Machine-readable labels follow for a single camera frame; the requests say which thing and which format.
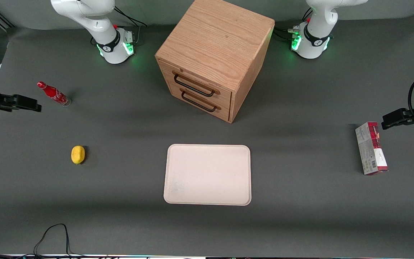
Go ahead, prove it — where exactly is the cream plastic tray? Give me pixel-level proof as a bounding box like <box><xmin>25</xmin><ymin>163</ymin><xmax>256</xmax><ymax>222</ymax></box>
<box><xmin>164</xmin><ymin>144</ymin><xmax>252</xmax><ymax>206</ymax></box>

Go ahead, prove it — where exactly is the red coke bottle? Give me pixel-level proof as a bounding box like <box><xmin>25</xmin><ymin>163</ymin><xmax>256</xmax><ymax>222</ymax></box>
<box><xmin>37</xmin><ymin>81</ymin><xmax>72</xmax><ymax>107</ymax></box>

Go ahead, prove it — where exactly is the yellow lemon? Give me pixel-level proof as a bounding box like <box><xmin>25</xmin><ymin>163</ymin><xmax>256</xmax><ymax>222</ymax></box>
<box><xmin>71</xmin><ymin>145</ymin><xmax>86</xmax><ymax>165</ymax></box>

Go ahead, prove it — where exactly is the wooden drawer cabinet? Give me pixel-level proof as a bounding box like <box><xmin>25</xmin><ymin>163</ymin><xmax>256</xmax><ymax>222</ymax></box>
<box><xmin>155</xmin><ymin>0</ymin><xmax>275</xmax><ymax>124</ymax></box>

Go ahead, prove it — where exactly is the black looped cable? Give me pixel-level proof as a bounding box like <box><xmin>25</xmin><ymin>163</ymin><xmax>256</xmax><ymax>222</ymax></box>
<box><xmin>34</xmin><ymin>223</ymin><xmax>73</xmax><ymax>258</ymax></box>

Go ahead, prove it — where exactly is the dark grey table mat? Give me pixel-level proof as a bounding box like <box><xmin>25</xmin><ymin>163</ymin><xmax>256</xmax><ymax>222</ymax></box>
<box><xmin>0</xmin><ymin>16</ymin><xmax>414</xmax><ymax>256</ymax></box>

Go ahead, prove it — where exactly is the black drawer handle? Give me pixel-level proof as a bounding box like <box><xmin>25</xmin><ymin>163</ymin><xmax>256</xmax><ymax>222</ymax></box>
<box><xmin>173</xmin><ymin>72</ymin><xmax>216</xmax><ymax>97</ymax></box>
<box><xmin>181</xmin><ymin>90</ymin><xmax>217</xmax><ymax>113</ymax></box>

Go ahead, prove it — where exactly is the red white carton box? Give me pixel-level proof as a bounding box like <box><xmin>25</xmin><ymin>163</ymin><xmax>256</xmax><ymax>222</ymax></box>
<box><xmin>355</xmin><ymin>122</ymin><xmax>389</xmax><ymax>176</ymax></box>

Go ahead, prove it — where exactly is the black arm base cable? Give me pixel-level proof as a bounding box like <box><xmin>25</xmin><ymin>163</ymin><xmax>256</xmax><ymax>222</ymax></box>
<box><xmin>275</xmin><ymin>7</ymin><xmax>313</xmax><ymax>42</ymax></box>
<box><xmin>114</xmin><ymin>5</ymin><xmax>148</xmax><ymax>45</ymax></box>

